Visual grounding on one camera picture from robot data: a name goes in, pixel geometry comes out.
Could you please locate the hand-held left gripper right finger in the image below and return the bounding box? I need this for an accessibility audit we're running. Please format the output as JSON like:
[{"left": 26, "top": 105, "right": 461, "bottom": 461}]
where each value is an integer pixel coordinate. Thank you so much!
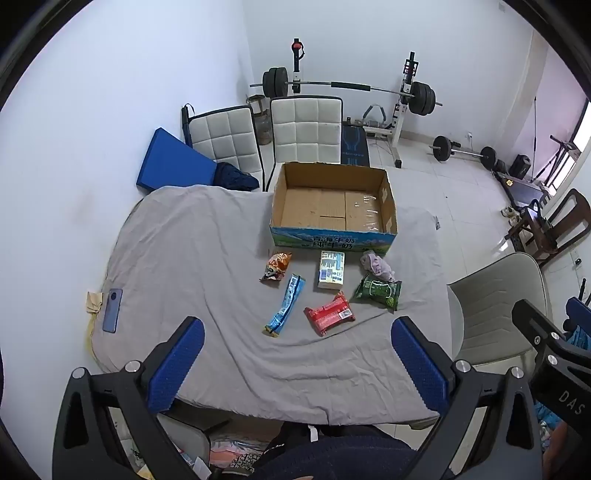
[{"left": 390, "top": 316, "right": 543, "bottom": 480}]

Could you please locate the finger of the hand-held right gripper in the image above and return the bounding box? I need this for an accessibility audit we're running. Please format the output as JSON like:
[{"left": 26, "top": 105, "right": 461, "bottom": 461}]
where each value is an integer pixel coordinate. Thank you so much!
[
  {"left": 565, "top": 296, "right": 591, "bottom": 334},
  {"left": 511, "top": 299, "right": 570, "bottom": 354}
]

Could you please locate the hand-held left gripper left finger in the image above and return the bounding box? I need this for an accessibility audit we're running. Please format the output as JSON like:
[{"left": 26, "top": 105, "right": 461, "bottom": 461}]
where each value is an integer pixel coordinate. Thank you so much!
[{"left": 53, "top": 316, "right": 206, "bottom": 480}]

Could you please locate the beige plastic chair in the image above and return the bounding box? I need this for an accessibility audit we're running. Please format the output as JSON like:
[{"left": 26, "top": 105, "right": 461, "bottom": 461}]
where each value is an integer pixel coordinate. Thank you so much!
[{"left": 447, "top": 252, "right": 549, "bottom": 365}]

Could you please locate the green wet wipes pack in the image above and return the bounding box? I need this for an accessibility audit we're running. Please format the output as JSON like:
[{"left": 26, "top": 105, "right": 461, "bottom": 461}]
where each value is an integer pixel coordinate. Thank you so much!
[{"left": 353, "top": 273, "right": 403, "bottom": 313}]

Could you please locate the blue smartphone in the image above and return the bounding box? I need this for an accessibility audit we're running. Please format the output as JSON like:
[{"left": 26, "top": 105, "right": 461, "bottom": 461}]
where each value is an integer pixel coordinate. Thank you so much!
[{"left": 102, "top": 289, "right": 123, "bottom": 334}]

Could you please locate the brown wooden chair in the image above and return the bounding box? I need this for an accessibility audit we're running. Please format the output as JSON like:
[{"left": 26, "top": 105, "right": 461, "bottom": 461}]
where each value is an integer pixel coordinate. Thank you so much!
[{"left": 505, "top": 188, "right": 591, "bottom": 271}]

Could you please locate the red snack packet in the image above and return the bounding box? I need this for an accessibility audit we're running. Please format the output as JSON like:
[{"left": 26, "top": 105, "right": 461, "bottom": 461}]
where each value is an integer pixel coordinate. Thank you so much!
[{"left": 303, "top": 292, "right": 356, "bottom": 336}]

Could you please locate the crumpled purple cloth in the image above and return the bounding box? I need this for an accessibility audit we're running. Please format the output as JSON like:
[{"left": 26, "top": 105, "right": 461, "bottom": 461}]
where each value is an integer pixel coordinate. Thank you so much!
[{"left": 360, "top": 250, "right": 397, "bottom": 283}]

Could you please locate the grey bed sheet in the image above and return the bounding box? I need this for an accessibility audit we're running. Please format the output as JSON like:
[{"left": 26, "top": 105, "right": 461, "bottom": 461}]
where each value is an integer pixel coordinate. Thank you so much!
[{"left": 85, "top": 185, "right": 465, "bottom": 428}]

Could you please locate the pink patterned cloth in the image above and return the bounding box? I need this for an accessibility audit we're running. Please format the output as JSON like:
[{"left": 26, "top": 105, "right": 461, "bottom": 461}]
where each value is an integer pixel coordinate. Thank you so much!
[{"left": 210, "top": 440, "right": 274, "bottom": 472}]

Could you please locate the person's dark clothing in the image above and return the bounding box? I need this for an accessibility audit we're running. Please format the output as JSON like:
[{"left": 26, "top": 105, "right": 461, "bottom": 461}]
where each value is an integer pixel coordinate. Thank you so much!
[{"left": 261, "top": 424, "right": 444, "bottom": 480}]

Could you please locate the long blue snack packet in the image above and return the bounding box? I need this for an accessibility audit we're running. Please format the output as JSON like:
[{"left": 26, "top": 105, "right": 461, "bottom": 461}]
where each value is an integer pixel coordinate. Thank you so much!
[{"left": 263, "top": 274, "right": 307, "bottom": 339}]

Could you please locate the white and blue tissue pack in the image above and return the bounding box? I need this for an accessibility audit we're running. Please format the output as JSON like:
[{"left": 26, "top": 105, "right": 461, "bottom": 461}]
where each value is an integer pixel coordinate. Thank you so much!
[{"left": 317, "top": 250, "right": 347, "bottom": 291}]

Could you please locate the treadmill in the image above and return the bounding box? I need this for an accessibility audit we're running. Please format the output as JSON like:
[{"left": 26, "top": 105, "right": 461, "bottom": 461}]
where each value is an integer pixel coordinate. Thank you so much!
[{"left": 492, "top": 168, "right": 551, "bottom": 209}]

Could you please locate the orange snack packet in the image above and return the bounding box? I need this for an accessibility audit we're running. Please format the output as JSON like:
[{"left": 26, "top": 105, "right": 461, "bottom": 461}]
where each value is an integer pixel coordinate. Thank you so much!
[{"left": 259, "top": 251, "right": 293, "bottom": 283}]

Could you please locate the open cardboard box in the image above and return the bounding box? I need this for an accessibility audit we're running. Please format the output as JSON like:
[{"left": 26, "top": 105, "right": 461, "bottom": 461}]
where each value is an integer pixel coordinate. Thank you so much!
[{"left": 269, "top": 161, "right": 399, "bottom": 256}]

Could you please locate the dark blue garment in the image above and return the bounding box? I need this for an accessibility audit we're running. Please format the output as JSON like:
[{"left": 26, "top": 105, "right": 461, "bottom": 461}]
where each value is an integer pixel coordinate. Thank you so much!
[{"left": 215, "top": 161, "right": 260, "bottom": 192}]

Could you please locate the small barbell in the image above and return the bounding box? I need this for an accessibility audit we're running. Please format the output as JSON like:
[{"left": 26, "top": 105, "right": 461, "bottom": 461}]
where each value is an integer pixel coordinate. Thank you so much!
[{"left": 428, "top": 136, "right": 497, "bottom": 168}]

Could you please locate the blue foam mat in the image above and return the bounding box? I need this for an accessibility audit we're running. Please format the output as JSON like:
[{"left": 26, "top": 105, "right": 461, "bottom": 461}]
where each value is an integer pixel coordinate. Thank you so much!
[{"left": 136, "top": 128, "right": 218, "bottom": 190}]

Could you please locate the black bench pad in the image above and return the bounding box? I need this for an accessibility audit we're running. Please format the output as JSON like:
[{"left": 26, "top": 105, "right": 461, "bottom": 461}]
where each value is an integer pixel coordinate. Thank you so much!
[{"left": 341, "top": 124, "right": 371, "bottom": 167}]

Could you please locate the white padded chair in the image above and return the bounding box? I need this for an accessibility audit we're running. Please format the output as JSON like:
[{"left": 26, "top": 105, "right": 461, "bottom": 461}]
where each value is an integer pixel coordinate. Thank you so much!
[
  {"left": 189, "top": 105, "right": 265, "bottom": 191},
  {"left": 269, "top": 95, "right": 345, "bottom": 167}
]

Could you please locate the white weight bench rack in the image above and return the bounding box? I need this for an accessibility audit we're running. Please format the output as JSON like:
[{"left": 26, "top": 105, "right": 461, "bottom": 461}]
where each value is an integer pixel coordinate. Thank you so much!
[{"left": 290, "top": 39, "right": 419, "bottom": 168}]

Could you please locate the brown jar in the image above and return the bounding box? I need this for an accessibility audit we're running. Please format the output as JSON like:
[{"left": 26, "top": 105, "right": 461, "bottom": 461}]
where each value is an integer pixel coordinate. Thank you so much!
[{"left": 246, "top": 95, "right": 273, "bottom": 146}]

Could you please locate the large barbell with plates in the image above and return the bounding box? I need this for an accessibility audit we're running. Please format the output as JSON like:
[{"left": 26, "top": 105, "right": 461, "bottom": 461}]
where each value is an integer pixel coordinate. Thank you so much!
[{"left": 250, "top": 67, "right": 443, "bottom": 115}]

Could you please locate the grey curved exercise handle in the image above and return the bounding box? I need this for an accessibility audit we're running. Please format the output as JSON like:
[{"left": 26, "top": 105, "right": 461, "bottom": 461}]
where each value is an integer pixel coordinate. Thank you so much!
[{"left": 361, "top": 104, "right": 390, "bottom": 124}]

